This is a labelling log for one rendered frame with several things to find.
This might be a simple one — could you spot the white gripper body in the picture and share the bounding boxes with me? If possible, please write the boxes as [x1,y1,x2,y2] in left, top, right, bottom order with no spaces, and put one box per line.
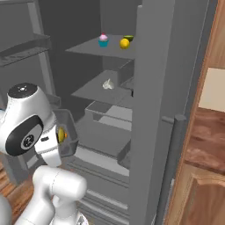
[34,142,63,168]

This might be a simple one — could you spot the grey tupperware container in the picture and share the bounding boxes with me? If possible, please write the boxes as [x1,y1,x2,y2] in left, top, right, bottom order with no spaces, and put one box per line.
[52,108,80,158]

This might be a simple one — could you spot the grey fridge drawer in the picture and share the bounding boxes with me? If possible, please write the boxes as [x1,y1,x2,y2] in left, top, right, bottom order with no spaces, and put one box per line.
[84,100,134,132]

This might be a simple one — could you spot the grey fridge shelf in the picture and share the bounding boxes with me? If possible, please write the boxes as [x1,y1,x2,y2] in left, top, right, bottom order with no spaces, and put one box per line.
[70,69,135,110]
[64,34,137,62]

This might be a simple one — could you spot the grey open fridge door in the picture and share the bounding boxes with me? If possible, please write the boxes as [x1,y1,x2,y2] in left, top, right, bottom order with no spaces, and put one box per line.
[0,0,63,185]

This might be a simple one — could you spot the grey closed fridge door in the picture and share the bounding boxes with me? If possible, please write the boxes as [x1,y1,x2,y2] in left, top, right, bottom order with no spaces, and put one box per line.
[127,0,220,225]

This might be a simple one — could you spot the grey fridge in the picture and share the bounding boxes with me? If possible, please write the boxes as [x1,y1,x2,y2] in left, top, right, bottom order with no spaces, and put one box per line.
[0,0,220,225]

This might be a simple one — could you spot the wooden cabinet door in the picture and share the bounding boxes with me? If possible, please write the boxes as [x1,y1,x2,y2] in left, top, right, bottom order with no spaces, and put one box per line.
[178,171,225,225]

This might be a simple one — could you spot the yellow food piece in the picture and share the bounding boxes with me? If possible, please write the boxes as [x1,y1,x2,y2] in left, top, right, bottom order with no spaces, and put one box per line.
[57,127,69,145]

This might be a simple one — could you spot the white garlic bulb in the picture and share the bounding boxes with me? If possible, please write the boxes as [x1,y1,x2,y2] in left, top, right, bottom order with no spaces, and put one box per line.
[102,77,115,91]

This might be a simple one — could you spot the pink cupcake in teal wrapper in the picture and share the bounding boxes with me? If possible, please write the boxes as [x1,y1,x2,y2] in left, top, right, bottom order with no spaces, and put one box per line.
[98,33,110,48]

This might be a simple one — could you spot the yellow lemon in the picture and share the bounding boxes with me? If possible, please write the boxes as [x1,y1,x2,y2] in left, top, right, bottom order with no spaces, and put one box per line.
[119,38,131,50]

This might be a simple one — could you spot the green lime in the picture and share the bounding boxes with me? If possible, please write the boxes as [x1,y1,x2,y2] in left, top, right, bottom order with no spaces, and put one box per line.
[122,34,134,43]

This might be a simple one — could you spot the wooden cabinet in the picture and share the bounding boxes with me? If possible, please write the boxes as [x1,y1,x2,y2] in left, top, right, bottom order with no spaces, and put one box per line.
[163,0,225,225]

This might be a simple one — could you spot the grey fridge door handle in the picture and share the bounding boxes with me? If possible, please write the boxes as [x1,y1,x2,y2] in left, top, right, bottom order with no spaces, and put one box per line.
[154,113,188,225]

